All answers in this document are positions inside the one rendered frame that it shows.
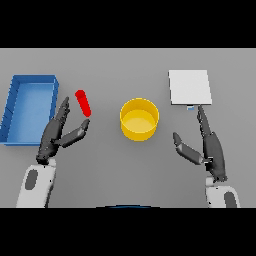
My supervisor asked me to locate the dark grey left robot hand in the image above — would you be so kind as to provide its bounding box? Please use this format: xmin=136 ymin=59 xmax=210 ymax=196
xmin=35 ymin=96 xmax=91 ymax=166

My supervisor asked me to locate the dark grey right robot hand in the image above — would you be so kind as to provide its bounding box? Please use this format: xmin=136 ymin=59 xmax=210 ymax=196
xmin=172 ymin=104 xmax=229 ymax=183

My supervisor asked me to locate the red beaker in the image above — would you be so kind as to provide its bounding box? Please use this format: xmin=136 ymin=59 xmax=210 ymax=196
xmin=74 ymin=89 xmax=92 ymax=118

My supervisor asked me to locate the pale square measuring scale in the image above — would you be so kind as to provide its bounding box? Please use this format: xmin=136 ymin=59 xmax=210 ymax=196
xmin=167 ymin=69 xmax=213 ymax=111

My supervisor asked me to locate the yellow bowl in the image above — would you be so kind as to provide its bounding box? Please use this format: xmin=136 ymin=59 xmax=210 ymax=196
xmin=119 ymin=97 xmax=161 ymax=142

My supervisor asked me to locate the blue tray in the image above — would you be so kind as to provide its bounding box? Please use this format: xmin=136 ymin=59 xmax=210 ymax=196
xmin=0 ymin=74 xmax=60 ymax=147

